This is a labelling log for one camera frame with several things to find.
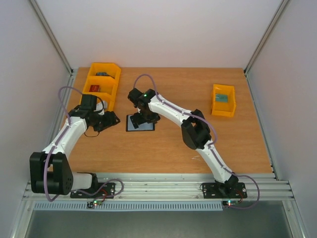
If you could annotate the right aluminium corner post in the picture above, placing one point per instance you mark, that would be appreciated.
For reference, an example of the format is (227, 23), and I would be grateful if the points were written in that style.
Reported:
(267, 33)

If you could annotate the yellow bin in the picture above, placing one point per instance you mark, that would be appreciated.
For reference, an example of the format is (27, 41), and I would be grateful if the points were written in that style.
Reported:
(223, 109)
(111, 69)
(100, 84)
(109, 101)

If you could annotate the right small circuit board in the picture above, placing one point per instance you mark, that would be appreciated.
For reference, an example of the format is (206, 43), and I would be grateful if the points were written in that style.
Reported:
(229, 203)

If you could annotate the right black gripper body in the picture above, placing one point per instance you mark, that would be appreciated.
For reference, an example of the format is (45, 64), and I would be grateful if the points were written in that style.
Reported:
(141, 119)

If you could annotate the small circuit board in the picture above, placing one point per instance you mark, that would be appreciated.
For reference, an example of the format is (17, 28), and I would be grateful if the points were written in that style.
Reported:
(94, 203)
(229, 203)

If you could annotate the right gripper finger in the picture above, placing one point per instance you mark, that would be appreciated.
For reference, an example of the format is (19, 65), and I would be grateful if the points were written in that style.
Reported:
(154, 118)
(136, 120)

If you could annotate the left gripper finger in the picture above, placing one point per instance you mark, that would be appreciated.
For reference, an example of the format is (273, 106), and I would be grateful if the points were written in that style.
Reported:
(113, 120)
(111, 115)

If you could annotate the aluminium rail frame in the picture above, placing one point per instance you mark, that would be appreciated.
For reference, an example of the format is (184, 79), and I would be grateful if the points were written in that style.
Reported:
(158, 186)

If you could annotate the yellow bin right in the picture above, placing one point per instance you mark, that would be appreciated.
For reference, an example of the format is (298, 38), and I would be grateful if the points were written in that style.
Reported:
(223, 109)

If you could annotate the yellow bin near left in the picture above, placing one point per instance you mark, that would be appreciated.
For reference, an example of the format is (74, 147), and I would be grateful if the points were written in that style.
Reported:
(109, 101)

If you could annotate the black card holder wallet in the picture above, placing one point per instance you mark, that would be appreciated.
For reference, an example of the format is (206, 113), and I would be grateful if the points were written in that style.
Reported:
(143, 127)

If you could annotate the left aluminium corner post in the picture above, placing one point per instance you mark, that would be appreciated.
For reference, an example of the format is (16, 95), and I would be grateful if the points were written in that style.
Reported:
(43, 21)

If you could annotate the green card in right bin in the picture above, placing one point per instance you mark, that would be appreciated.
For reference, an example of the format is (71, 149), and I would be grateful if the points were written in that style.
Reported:
(222, 98)

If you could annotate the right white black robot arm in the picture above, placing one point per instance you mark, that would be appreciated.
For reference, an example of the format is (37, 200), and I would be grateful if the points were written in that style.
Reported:
(196, 133)

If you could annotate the yellow bin middle left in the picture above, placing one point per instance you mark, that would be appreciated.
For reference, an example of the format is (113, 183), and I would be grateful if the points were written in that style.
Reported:
(100, 84)

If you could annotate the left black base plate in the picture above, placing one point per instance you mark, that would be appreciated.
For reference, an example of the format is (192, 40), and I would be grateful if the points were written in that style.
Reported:
(106, 190)

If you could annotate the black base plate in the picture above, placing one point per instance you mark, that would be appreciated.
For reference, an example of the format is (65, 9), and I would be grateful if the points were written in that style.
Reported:
(213, 190)
(106, 190)

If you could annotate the left small circuit board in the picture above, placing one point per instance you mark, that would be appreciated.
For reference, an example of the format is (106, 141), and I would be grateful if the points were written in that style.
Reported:
(94, 203)

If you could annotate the blue credit card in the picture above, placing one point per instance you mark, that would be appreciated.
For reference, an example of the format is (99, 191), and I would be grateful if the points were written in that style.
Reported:
(101, 74)

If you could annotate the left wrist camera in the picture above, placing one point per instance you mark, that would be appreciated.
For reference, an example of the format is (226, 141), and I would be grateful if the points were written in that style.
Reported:
(101, 107)

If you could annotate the aluminium corner post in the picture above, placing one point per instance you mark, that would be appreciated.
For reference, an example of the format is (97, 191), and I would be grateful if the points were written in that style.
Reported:
(43, 21)
(267, 33)

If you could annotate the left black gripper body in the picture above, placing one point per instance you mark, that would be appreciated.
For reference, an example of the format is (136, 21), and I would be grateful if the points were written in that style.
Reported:
(101, 123)

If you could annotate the red card in bin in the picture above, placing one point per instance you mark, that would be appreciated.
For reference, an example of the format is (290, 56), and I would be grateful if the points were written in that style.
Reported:
(94, 88)

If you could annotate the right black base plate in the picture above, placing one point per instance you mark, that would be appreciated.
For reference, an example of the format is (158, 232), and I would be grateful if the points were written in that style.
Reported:
(213, 190)

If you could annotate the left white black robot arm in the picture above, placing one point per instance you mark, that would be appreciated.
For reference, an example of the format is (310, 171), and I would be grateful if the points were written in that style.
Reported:
(50, 172)

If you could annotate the yellow bin far left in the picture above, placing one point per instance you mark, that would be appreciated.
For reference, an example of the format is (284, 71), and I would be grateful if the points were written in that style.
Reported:
(111, 69)

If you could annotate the grey slotted cable duct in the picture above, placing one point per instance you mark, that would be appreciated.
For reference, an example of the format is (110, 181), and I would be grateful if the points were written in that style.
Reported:
(129, 206)

